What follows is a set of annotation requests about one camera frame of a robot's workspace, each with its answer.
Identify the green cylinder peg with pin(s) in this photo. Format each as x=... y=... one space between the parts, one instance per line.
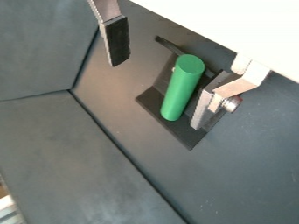
x=185 y=76

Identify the black curved holder stand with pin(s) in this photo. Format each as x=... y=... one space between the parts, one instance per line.
x=150 y=100

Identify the gripper metal right finger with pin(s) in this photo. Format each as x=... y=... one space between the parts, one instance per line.
x=220 y=94

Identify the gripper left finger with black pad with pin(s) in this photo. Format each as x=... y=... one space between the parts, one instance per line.
x=113 y=30

